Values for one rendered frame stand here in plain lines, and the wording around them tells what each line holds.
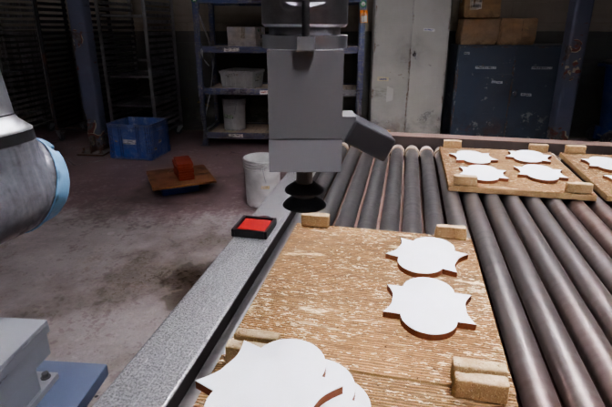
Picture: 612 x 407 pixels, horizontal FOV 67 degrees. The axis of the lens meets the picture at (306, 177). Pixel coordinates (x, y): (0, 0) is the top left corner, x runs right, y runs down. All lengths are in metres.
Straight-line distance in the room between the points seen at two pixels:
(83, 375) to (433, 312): 0.50
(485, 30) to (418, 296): 4.98
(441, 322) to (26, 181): 0.56
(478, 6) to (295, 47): 5.18
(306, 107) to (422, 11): 4.93
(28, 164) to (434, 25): 4.91
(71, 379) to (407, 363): 0.45
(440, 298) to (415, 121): 4.73
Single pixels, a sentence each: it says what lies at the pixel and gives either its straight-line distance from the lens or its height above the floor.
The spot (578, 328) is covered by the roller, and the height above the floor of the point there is 0.91.
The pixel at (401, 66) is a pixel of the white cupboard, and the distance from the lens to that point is 5.28.
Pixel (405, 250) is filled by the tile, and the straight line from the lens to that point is 0.85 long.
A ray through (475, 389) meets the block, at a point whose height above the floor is 0.95.
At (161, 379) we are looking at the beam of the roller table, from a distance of 0.65.
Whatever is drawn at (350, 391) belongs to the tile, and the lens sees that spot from 0.50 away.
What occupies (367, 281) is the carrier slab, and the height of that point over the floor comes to 0.94.
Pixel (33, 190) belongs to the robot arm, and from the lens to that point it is 0.66.
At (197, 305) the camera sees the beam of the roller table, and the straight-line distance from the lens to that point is 0.76.
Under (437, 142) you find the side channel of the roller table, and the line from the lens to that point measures 1.70.
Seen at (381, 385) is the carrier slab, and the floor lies 0.94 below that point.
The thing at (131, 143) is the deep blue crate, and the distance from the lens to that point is 5.03.
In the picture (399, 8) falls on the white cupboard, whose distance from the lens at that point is 5.26.
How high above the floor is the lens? 1.33
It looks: 18 degrees down
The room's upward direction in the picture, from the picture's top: straight up
